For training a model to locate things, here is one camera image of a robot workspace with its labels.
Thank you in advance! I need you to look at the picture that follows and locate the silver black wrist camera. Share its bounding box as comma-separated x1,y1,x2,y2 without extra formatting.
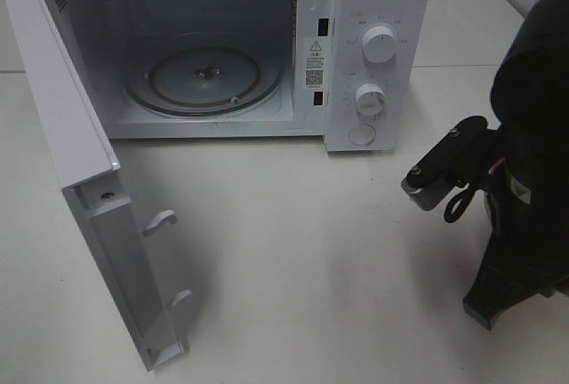
401,116,487,211

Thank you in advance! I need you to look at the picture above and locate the upper white microwave knob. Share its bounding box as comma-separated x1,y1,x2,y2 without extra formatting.
361,22,398,64

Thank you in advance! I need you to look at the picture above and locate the white warning label sticker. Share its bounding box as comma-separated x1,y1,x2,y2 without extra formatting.
302,36,329,89

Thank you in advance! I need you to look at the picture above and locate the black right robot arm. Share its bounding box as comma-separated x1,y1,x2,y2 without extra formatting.
462,0,568,330

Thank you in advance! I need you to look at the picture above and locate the round white door button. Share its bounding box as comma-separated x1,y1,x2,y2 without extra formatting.
349,124,376,146

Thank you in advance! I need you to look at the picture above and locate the lower white microwave knob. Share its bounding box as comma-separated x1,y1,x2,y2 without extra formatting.
355,84,386,116

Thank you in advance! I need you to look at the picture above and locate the white microwave knob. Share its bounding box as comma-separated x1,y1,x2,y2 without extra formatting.
361,22,398,64
355,84,386,116

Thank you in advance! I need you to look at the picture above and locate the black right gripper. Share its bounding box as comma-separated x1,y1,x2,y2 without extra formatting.
462,128,568,329

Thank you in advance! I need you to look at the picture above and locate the white microwave oven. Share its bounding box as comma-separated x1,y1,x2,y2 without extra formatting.
69,0,428,152

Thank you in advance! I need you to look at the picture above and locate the white microwave door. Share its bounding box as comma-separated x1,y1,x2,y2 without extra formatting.
5,0,188,371

